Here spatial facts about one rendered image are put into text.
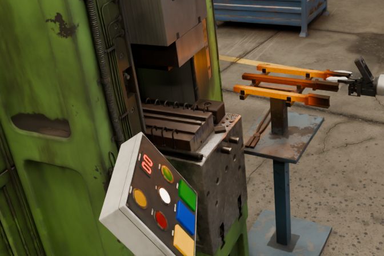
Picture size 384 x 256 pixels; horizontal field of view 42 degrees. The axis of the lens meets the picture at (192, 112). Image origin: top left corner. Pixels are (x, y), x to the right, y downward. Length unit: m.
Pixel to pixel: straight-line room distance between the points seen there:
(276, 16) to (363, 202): 2.97
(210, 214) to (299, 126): 0.71
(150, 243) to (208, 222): 0.72
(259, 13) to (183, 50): 3.99
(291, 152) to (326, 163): 1.17
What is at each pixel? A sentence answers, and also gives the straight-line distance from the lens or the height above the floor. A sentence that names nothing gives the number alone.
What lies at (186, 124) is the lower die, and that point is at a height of 0.99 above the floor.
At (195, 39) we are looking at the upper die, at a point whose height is 1.32.
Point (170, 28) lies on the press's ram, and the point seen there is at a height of 1.42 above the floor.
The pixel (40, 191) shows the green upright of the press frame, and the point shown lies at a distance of 1.99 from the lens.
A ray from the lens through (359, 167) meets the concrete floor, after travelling 3.35.
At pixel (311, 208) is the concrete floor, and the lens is 3.00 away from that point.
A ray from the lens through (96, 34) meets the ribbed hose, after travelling 1.49.
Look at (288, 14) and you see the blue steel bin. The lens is 5.50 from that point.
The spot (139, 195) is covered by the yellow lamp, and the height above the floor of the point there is 1.17.
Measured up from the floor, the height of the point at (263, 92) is 0.97.
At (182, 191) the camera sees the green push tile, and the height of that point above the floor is 1.04.
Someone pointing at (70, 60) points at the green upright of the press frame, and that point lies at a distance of 1.49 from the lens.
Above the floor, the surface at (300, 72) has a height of 0.96.
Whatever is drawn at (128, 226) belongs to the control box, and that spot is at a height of 1.14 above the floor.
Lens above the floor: 1.91
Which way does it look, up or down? 28 degrees down
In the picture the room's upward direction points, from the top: 7 degrees counter-clockwise
